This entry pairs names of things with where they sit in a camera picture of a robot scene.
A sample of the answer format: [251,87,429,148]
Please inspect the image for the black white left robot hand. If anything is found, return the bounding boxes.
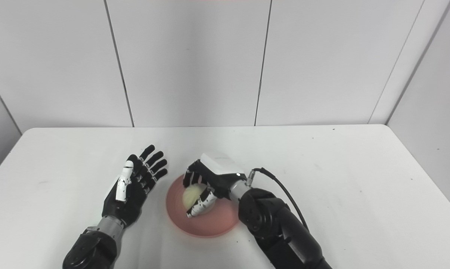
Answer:
[102,144,168,229]

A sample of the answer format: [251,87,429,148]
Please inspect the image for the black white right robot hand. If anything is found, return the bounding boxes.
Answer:
[183,152,248,219]

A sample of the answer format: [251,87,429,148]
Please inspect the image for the white steamed bun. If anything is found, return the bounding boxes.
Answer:
[182,184,216,216]

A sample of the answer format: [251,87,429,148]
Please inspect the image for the pink round plate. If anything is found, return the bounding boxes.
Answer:
[165,173,240,238]

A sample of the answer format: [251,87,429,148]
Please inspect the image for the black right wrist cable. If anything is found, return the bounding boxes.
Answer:
[246,167,310,231]

